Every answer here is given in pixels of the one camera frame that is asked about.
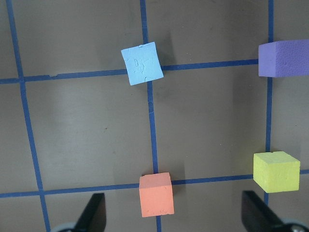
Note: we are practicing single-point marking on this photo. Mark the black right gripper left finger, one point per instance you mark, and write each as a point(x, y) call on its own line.
point(93, 218)

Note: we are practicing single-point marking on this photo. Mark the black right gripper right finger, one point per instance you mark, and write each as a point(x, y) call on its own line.
point(256, 216)

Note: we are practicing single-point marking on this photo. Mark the light blue foam block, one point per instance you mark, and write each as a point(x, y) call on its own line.
point(142, 63)

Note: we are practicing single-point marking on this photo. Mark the yellow foam block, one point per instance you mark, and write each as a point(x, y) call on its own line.
point(276, 171)

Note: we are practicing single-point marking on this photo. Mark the orange foam block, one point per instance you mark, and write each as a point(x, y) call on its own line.
point(156, 195)

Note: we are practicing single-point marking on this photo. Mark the purple foam block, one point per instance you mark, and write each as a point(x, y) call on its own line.
point(283, 58)

